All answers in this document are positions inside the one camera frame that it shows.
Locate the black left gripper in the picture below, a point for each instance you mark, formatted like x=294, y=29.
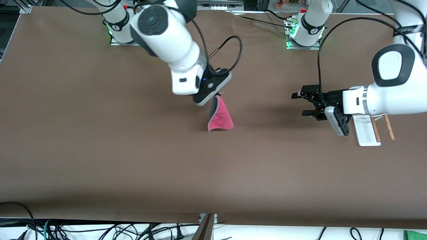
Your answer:
x=334, y=98

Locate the pink and grey towel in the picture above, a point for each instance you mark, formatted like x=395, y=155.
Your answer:
x=222, y=118

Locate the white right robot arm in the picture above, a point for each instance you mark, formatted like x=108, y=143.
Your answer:
x=166, y=36

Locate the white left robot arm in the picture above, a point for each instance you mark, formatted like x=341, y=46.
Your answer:
x=393, y=93

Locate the white wooden towel rack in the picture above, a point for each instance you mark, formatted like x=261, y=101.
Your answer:
x=365, y=133

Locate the orange background objects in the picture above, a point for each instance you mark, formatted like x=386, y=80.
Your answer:
x=279, y=4

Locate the grey power strip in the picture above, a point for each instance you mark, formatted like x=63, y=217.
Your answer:
x=220, y=6

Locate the green cloth object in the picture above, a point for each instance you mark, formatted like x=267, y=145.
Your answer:
x=415, y=235

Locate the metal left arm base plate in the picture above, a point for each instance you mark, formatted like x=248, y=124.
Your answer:
x=303, y=47

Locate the metal table bracket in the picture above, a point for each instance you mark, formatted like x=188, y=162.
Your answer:
x=205, y=230

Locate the aluminium frame profile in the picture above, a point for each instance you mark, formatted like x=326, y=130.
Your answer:
x=26, y=9

